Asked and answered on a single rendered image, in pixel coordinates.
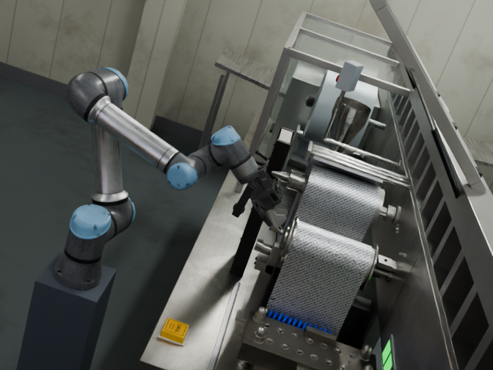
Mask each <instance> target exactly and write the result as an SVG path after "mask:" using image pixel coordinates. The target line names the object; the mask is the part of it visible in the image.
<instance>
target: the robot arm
mask: <svg viewBox="0 0 493 370"><path fill-rule="evenodd" d="M127 94H128V83H127V81H126V79H125V77H124V75H122V74H121V72H119V71H118V70H116V69H114V68H97V69H95V70H91V71H88V72H84V73H79V74H77V75H75V76H74V77H73V78H72V79H71V80H70V81H69V82H68V84H67V88H66V98H67V102H68V103H69V105H70V107H71V109H72V110H73V111H74V112H75V113H76V114H77V115H78V116H79V117H81V118H82V119H83V120H85V121H86V122H88V123H89V124H91V130H92V149H93V159H94V168H95V186H96V192H95V193H94V194H93V195H92V204H90V206H88V205H84V206H80V207H78V208H77V209H76V210H75V211H74V212H73V216H72V217H71V219H70V227H69V231H68V235H67V241H66V244H65V250H64V252H63V254H61V256H60V257H59V259H58V261H57V262H56V264H55V267H54V277H55V278H56V280H57V281H58V282H59V283H61V284H62V285H64V286H67V287H68V288H71V289H78V290H86V289H92V288H95V287H96V286H98V285H99V284H100V282H101V279H102V276H103V269H102V263H101V257H102V254H103V249H104V245H105V243H107V242H108V241H109V240H111V239H113V238H114V237H115V236H116V235H118V234H119V233H121V232H123V231H125V230H126V229H127V228H128V227H129V226H130V225H131V223H132V222H133V221H134V218H135V214H136V210H135V206H134V203H133V202H131V199H130V198H129V197H128V193H127V192H126V191H125V190H124V189H123V176H122V164H121V152H120V142H121V143H122V144H124V145H126V146H127V147H128V148H130V149H131V150H132V151H134V152H135V153H137V154H138V155H140V156H141V157H142V158H143V159H145V160H146V161H148V162H150V163H151V164H152V165H153V166H154V167H156V168H158V169H159V170H160V171H162V172H163V173H165V174H166V175H167V180H168V182H169V184H170V186H171V187H173V188H174V189H177V190H184V189H188V188H189V187H191V186H193V185H195V183H196V182H198V181H199V180H200V179H202V178H203V177H205V176H206V175H207V174H209V173H210V172H212V171H214V170H216V169H218V168H220V167H221V166H223V165H225V164H227V166H228V167H229V168H230V170H231V171H232V173H233V175H234V176H235V177H236V179H237V180H238V181H239V182H240V184H247V183H248V184H247V186H246V188H245V190H244V192H243V194H242V195H241V197H240V199H239V201H238V202H237V203H236V204H235V205H234V206H233V213H232V215H233V216H235V217H237V218H238V217H239V216H240V215H241V214H243V213H244V211H245V205H246V204H247V202H248V200H249V199H251V201H252V205H253V206H254V207H255V209H256V211H257V212H258V213H259V215H260V217H261V219H262V220H263V221H264V222H265V223H266V224H267V226H269V227H270V229H272V230H273V231H274V232H276V233H278V234H279V235H282V232H281V230H282V227H281V225H282V224H283V223H284V222H285V221H286V220H287V217H286V215H287V214H288V210H287V209H286V208H277V207H276V205H277V204H279V203H281V202H282V196H283V194H284V192H283V191H282V189H281V188H280V185H279V184H278V183H277V181H276V180H275V179H271V178H270V176H269V174H268V173H267V172H266V167H265V165H263V166H262V167H258V165H257V163H256V162H255V160H254V159H253V157H252V155H251V154H250V152H249V151H248V149H247V147H246V146H245V144H244V143H243V142H242V140H241V137H240V136H239V135H238V134H237V133H236V131H235V129H234V128H233V127H232V126H225V127H224V128H221V129H220V130H219V131H217V132H216V133H215V134H213V135H212V137H211V141H212V143H211V144H210V145H207V146H205V147H204V148H201V149H199V150H197V151H196V152H193V153H191V154H189V155H188V156H187V157H186V156H184V155H183V154H182V153H181V152H179V151H178V150H176V149H175V148H173V147H172V146H171V145H169V144H168V143H167V142H165V141H164V140H163V139H161V138H160V137H158V136H157V135H155V134H154V133H153V132H152V131H150V130H149V129H147V128H145V127H144V126H143V125H142V124H140V123H139V122H137V121H136V120H135V119H133V118H132V117H130V116H129V115H127V114H126V113H124V111H123V101H124V100H125V97H126V96H127Z"/></svg>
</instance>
